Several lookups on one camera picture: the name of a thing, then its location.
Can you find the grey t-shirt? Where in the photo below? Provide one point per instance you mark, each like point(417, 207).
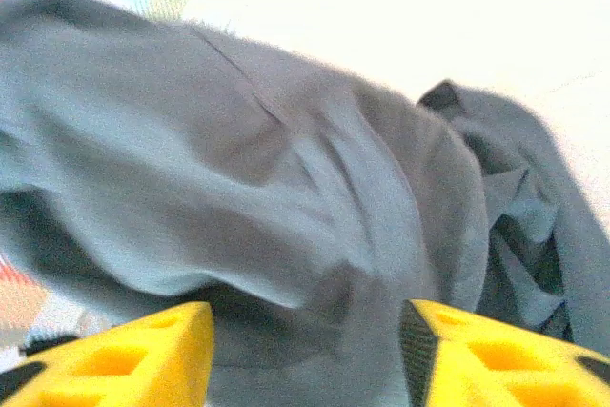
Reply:
point(190, 149)

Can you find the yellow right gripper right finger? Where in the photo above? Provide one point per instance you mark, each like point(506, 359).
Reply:
point(457, 378)

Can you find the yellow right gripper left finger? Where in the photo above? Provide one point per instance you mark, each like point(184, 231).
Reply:
point(176, 369)

